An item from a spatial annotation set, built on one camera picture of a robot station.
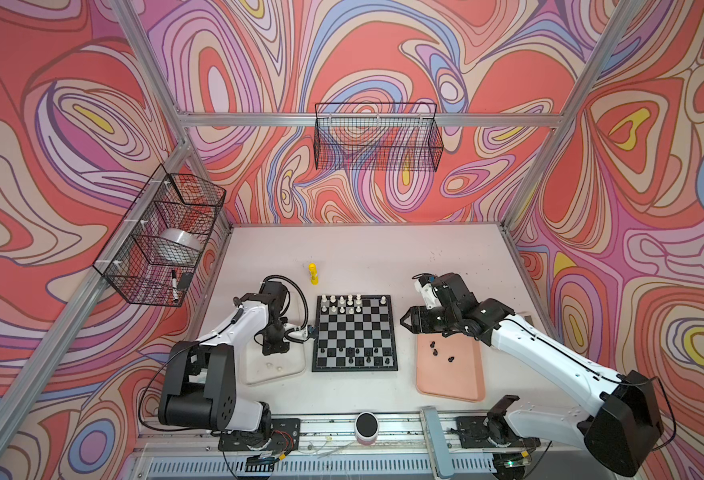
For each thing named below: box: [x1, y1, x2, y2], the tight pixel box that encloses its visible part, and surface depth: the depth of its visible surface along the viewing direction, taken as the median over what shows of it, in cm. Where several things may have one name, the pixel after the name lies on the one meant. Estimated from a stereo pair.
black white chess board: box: [312, 294, 398, 372], surface depth 90 cm
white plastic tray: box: [240, 337, 306, 385], surface depth 86 cm
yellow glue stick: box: [308, 263, 319, 285], surface depth 100 cm
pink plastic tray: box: [416, 333, 486, 402], surface depth 86 cm
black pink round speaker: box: [354, 411, 379, 446], surface depth 72 cm
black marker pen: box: [172, 269, 178, 303], surface depth 74 cm
